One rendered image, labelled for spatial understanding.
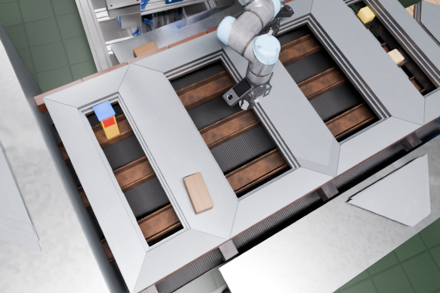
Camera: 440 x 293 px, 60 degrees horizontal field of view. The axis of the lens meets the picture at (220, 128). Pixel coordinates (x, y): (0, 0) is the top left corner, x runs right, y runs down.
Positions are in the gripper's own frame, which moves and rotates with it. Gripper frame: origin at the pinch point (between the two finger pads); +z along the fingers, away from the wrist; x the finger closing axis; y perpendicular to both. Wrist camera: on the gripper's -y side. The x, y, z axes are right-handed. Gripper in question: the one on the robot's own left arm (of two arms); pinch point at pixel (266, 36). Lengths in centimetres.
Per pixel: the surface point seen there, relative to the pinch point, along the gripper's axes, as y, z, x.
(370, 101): -25, 4, 43
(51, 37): 75, 87, -107
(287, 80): 3.7, 0.7, 21.2
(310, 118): 4.9, 0.6, 38.8
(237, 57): 16.1, 0.6, 3.5
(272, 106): 15.5, 0.6, 28.2
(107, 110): 70, -2, 4
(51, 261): 101, -18, 46
